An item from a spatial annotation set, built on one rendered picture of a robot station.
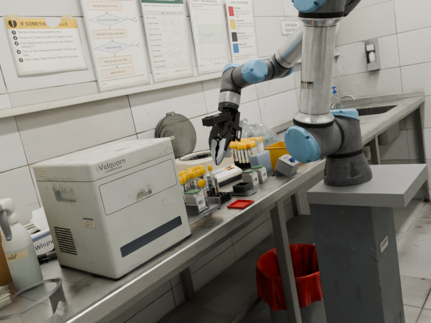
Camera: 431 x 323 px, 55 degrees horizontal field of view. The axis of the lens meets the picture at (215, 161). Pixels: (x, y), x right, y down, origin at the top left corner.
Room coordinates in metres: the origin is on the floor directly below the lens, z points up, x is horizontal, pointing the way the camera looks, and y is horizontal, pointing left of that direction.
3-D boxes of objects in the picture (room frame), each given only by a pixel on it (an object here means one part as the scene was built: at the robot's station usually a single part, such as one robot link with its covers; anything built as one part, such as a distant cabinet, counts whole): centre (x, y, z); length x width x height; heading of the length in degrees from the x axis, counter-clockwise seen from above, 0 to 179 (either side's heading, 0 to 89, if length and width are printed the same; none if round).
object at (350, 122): (1.27, -0.40, 1.08); 0.13 x 0.12 x 0.14; 124
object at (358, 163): (1.28, -0.41, 0.97); 0.15 x 0.15 x 0.10
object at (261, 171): (1.60, -0.16, 0.91); 0.05 x 0.04 x 0.07; 50
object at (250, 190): (1.49, -0.08, 0.89); 0.09 x 0.05 x 0.04; 48
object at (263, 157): (1.69, -0.19, 0.92); 0.10 x 0.07 x 0.10; 141
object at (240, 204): (1.35, -0.06, 0.88); 0.07 x 0.07 x 0.01; 50
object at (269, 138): (2.42, -0.30, 0.94); 0.20 x 0.17 x 0.14; 111
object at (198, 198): (1.25, 0.09, 0.95); 0.05 x 0.04 x 0.06; 49
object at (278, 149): (1.79, -0.31, 0.93); 0.13 x 0.13 x 0.10; 46
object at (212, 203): (1.23, 0.10, 0.92); 0.21 x 0.07 x 0.05; 140
